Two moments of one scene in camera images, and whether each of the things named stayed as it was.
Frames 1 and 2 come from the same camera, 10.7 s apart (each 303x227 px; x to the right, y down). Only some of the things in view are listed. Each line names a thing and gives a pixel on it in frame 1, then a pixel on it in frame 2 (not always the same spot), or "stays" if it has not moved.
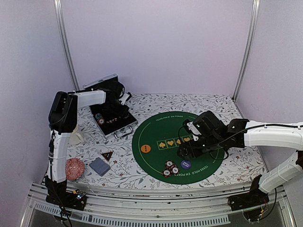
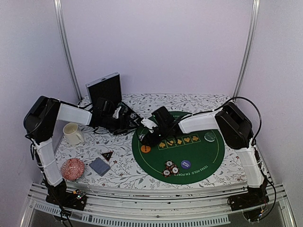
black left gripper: (123, 113) -> (120, 126)
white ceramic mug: (76, 137) stays
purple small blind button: (186, 164) stays
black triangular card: (107, 155) stays
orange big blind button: (145, 148) stays
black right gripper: (183, 147) -> (151, 140)
